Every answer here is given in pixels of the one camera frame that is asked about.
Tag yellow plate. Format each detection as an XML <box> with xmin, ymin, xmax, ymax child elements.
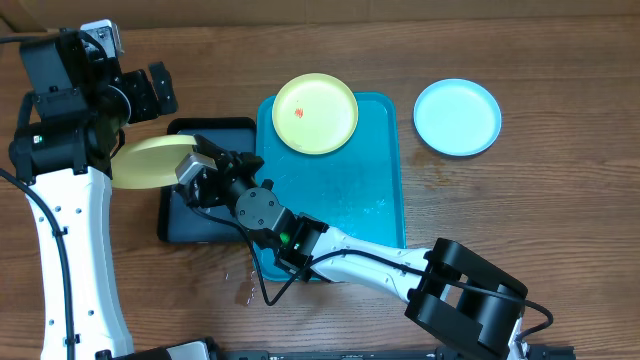
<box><xmin>272</xmin><ymin>73</ymin><xmax>359</xmax><ymax>155</ymax></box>
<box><xmin>111</xmin><ymin>135</ymin><xmax>196</xmax><ymax>190</ymax></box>

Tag light blue plate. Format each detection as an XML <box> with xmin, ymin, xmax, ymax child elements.
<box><xmin>413</xmin><ymin>78</ymin><xmax>502</xmax><ymax>157</ymax></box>

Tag black water tray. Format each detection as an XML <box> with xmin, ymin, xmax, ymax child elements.
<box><xmin>157</xmin><ymin>117</ymin><xmax>256</xmax><ymax>245</ymax></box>

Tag teal plastic tray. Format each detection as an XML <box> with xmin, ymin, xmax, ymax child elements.
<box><xmin>252</xmin><ymin>91</ymin><xmax>409</xmax><ymax>283</ymax></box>

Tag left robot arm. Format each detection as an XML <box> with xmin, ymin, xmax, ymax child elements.
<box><xmin>9</xmin><ymin>59</ymin><xmax>177</xmax><ymax>359</ymax></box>

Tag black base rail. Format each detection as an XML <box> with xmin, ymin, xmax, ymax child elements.
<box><xmin>94</xmin><ymin>337</ymin><xmax>576</xmax><ymax>360</ymax></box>

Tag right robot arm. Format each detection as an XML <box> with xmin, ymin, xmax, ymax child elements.
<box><xmin>175</xmin><ymin>135</ymin><xmax>528</xmax><ymax>359</ymax></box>

